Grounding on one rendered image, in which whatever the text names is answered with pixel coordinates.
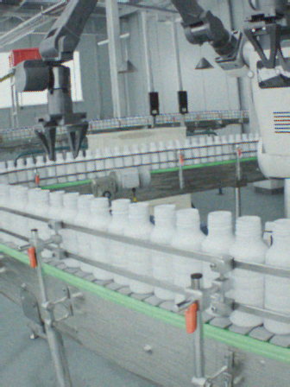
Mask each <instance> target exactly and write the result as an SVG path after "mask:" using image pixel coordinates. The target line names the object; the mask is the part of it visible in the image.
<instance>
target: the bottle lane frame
mask: <svg viewBox="0 0 290 387"><path fill-rule="evenodd" d="M43 269H44V270H45V276H46V283H47V291H48V294H49V300H50V301H59V300H61V299H63V298H64V294H63V286H62V285H63V284H64V285H65V286H67V288H68V295H69V298H67V299H66V300H65V301H64V302H62V303H60V304H55V305H54V318H55V319H59V318H62V317H64V316H66V302H68V303H70V304H71V309H72V316H70V315H69V317H68V318H67V319H65V320H63V321H58V326H57V328H55V329H56V330H58V331H59V332H61V333H63V334H65V336H67V337H69V338H70V339H72V340H74V341H76V342H77V343H79V344H81V345H82V346H83V347H85V348H87V349H88V350H90V351H91V352H94V353H95V354H97V355H99V356H101V357H102V358H105V359H106V360H108V361H110V362H111V363H112V364H115V365H117V366H119V367H120V368H122V369H124V370H125V371H128V372H130V373H131V374H133V375H135V376H138V377H139V378H141V379H142V380H146V381H147V382H149V383H151V384H153V385H155V386H157V387H192V384H191V381H192V379H193V377H194V375H195V373H194V363H193V361H194V351H193V333H188V332H187V330H186V321H185V316H183V315H181V314H176V313H174V312H173V311H172V312H170V311H167V310H165V309H163V308H160V305H157V306H153V305H151V304H148V303H146V302H144V300H142V301H140V300H137V299H136V298H132V297H130V295H124V294H121V293H118V290H115V291H113V290H111V289H107V288H106V287H105V286H103V287H102V286H100V285H97V284H94V282H90V281H88V280H86V279H84V277H78V276H75V275H74V274H69V273H66V272H65V271H64V270H60V269H58V268H56V266H55V267H54V266H51V265H48V263H43ZM21 289H26V290H27V291H28V292H30V293H31V294H33V295H34V297H35V298H36V300H37V301H38V307H39V314H40V315H41V320H42V321H43V322H45V319H46V316H45V310H44V309H43V308H42V307H41V302H42V298H41V286H40V285H39V279H38V272H37V266H36V267H35V268H32V267H31V264H30V259H29V257H28V255H25V254H22V253H21V252H20V251H16V249H11V248H10V247H8V246H5V244H0V293H1V294H2V295H3V296H5V297H7V298H8V299H10V300H12V301H13V302H14V303H16V304H17V305H18V306H19V307H20V308H22V301H21V296H20V294H19V293H20V290H21ZM230 327H231V326H230ZM230 327H226V328H221V327H220V328H219V327H215V326H213V325H210V321H208V322H206V323H204V328H205V338H204V341H205V375H206V376H207V375H208V376H211V375H212V374H214V373H215V372H218V371H219V370H220V369H221V368H223V367H224V365H223V360H222V359H223V349H226V350H228V351H230V352H231V351H232V353H233V363H232V368H230V367H229V368H227V369H226V370H225V371H224V372H226V373H227V372H228V373H229V374H231V375H232V383H233V384H232V387H290V346H289V347H282V346H277V345H275V344H271V343H270V340H271V339H272V338H271V339H268V340H267V341H263V340H258V339H255V338H250V337H249V334H250V333H251V332H250V333H247V334H244V335H241V334H240V333H234V332H232V331H229V328H230Z"/></svg>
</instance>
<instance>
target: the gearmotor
mask: <svg viewBox="0 0 290 387"><path fill-rule="evenodd" d="M149 185H150V173H149V170H148V168H147V167H144V166H143V167H136V168H121V169H117V170H115V169H113V170H111V171H110V173H109V177H106V178H99V179H93V180H91V194H92V195H94V198H100V197H105V198H108V202H109V205H111V202H112V201H114V200H117V193H119V192H125V191H131V190H132V192H134V202H135V203H136V196H135V191H136V190H137V189H144V188H148V186H149Z"/></svg>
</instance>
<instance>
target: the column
mask: <svg viewBox="0 0 290 387"><path fill-rule="evenodd" d="M105 6H106V13H107V29H108V36H109V44H110V46H109V53H110V70H111V78H112V86H111V87H112V97H113V105H114V115H115V120H116V117H118V120H119V118H120V117H122V119H123V117H126V119H127V110H126V100H125V91H124V81H123V73H117V72H118V71H119V69H120V68H121V66H122V64H123V63H122V55H121V52H122V46H121V37H120V28H119V20H118V13H119V12H118V4H117V0H105Z"/></svg>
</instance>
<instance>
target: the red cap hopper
mask: <svg viewBox="0 0 290 387"><path fill-rule="evenodd" d="M39 50H40V48H27V49H17V50H12V51H11V53H10V54H9V56H8V57H7V58H8V59H9V69H11V68H16V64H17V63H20V62H22V61H25V60H32V59H42V57H41V55H40V53H39ZM14 76H15V75H14ZM14 76H12V77H11V78H10V90H11V92H10V96H11V102H12V103H11V107H12V114H13V116H12V120H13V126H14V132H16V126H17V129H18V131H19V132H20V131H21V122H23V123H24V124H26V125H27V126H28V123H26V122H25V121H24V120H23V119H22V118H21V116H22V117H24V118H25V119H26V120H28V121H29V122H30V123H31V124H32V125H34V122H32V121H31V120H30V119H29V118H28V117H26V116H25V114H24V113H36V112H42V111H47V107H42V109H30V110H25V111H20V109H19V106H20V102H19V96H18V94H19V93H18V92H17V91H16V89H15V93H14V88H15V87H14V86H15V82H14V81H13V78H14ZM15 95H16V98H15ZM15 102H16V105H15ZM16 120H17V124H16ZM20 136H21V132H20ZM21 138H22V137H20V139H21ZM19 151H20V153H22V152H23V150H22V149H21V148H19V149H16V156H17V155H18V154H19ZM63 152H64V159H65V160H66V153H67V149H63Z"/></svg>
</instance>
